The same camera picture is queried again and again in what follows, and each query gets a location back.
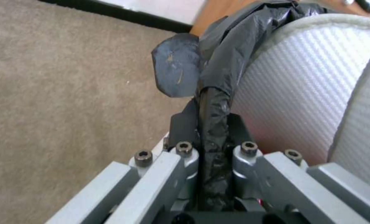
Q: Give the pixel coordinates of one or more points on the left gripper left finger black wedge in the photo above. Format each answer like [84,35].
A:
[160,177]

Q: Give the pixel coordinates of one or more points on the dark blue-grey flat round piece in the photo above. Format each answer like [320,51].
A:
[177,65]

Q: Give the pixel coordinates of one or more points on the white furniture panel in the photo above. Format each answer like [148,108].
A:
[160,8]

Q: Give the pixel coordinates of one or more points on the black baseboard strip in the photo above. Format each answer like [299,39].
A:
[132,14]

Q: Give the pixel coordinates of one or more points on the left gripper right finger black wedge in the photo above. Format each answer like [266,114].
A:
[284,179]

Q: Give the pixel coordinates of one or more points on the black rod with silver end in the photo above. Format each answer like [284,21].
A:
[366,5]

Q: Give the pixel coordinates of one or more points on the white textured trash bin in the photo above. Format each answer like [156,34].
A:
[300,81]

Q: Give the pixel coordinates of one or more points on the black plastic garbage bag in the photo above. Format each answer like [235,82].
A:
[231,51]

